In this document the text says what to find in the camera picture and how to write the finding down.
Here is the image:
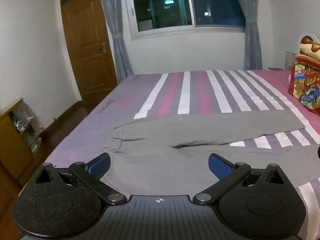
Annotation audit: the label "wooden shelf cabinet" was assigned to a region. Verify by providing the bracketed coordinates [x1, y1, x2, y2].
[0, 97, 45, 182]

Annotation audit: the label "brown wooden door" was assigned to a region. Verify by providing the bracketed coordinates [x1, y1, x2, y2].
[60, 0, 118, 101]

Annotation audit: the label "cream brown printed blanket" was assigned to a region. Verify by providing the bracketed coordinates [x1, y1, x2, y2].
[296, 35, 320, 68]

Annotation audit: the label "white crumpled bags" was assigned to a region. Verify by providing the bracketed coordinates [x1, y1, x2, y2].
[14, 116, 34, 132]

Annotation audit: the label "grey pants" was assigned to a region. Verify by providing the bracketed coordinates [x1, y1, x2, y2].
[100, 110, 320, 197]

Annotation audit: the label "white framed window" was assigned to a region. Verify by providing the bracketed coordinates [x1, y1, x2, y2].
[124, 0, 247, 41]

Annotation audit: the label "bed with striped sheet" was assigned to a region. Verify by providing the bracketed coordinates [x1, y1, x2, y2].
[42, 69, 320, 240]

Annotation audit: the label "grey cylindrical container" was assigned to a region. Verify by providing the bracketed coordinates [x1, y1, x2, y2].
[285, 51, 297, 69]

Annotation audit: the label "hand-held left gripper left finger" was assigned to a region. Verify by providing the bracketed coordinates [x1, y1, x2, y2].
[34, 152, 127, 206]

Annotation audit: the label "red yellow printed quilt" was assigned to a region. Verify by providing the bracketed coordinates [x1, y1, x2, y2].
[287, 64, 320, 117]

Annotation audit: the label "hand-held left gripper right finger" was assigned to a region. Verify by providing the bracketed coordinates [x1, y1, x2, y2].
[192, 152, 286, 205]

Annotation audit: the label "grey curtain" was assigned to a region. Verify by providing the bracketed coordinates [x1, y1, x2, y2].
[229, 0, 263, 71]
[96, 0, 134, 83]

